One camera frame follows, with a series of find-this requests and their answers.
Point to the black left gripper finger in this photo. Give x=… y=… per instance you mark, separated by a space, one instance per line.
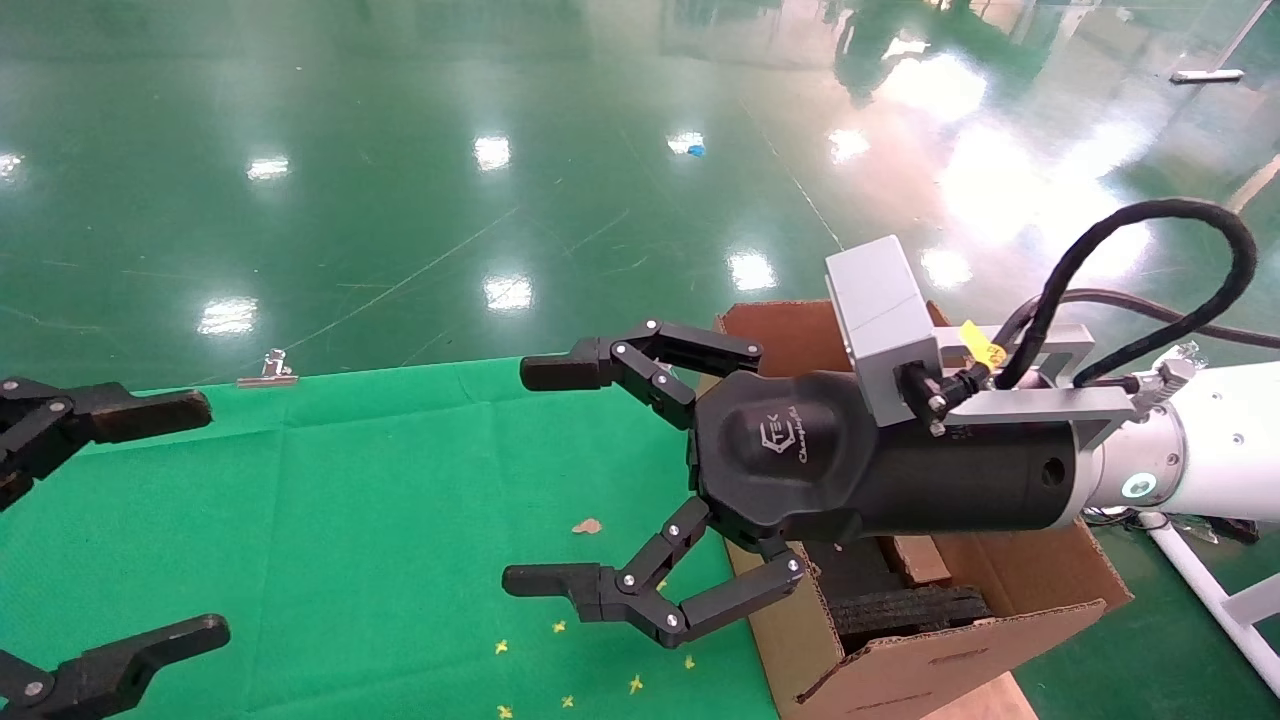
x=130 y=412
x=110 y=665

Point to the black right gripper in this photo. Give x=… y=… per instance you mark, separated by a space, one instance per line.
x=800 y=460

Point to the small brown cardboard box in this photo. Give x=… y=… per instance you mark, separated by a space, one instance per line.
x=920 y=560

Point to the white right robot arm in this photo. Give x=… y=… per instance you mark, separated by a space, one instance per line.
x=1220 y=450

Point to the brown cardboard scrap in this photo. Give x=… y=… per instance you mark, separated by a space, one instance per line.
x=587 y=526

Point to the large open cardboard carton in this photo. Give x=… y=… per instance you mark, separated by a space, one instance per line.
x=950 y=670

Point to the silver binder clip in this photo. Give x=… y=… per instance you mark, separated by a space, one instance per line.
x=268 y=378

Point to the green table cloth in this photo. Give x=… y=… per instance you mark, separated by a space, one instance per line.
x=350 y=520

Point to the black foam block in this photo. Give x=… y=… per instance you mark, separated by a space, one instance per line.
x=850 y=568

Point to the black ridged foam strip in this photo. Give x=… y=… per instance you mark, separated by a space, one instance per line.
x=910 y=615

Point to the white table leg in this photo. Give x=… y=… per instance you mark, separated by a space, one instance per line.
x=1210 y=592

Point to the white floor bar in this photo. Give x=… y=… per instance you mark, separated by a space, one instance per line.
x=1205 y=75

